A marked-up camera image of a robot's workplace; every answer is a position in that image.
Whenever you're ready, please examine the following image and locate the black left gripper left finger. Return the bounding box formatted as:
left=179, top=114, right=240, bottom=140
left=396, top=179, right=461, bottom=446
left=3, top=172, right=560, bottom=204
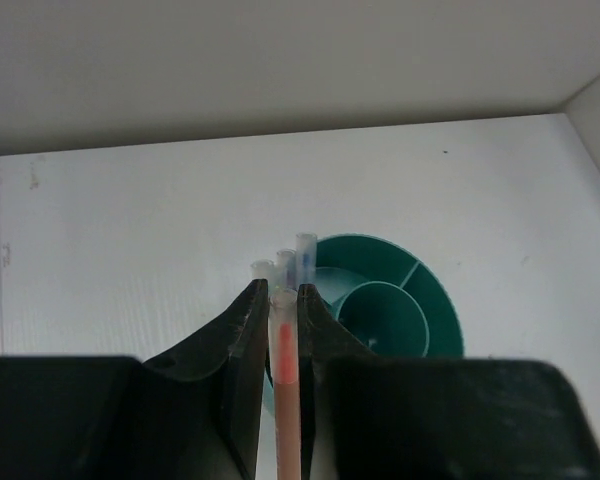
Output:
left=0, top=280, right=269, bottom=479

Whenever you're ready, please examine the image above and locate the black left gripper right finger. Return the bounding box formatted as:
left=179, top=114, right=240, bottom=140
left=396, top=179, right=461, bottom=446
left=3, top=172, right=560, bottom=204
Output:
left=297, top=285, right=600, bottom=479

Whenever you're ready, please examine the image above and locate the orange highlighter pen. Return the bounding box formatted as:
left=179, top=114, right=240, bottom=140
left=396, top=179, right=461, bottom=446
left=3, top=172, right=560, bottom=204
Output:
left=269, top=289, right=301, bottom=479

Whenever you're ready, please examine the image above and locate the yellow highlighter pen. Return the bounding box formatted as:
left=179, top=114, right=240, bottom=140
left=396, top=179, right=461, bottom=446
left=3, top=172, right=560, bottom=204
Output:
left=251, top=259, right=276, bottom=294

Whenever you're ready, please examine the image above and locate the purple highlighter pen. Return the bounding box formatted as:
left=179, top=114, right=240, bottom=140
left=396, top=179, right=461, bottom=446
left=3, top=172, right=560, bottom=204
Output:
left=275, top=249, right=297, bottom=290

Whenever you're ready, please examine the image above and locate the blue highlighter pen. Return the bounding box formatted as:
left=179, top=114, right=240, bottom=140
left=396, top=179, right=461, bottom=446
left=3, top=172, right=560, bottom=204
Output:
left=295, top=232, right=317, bottom=287

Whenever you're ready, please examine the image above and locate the teal round pen holder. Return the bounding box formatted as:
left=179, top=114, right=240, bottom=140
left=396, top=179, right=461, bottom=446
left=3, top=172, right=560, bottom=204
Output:
left=262, top=232, right=466, bottom=416

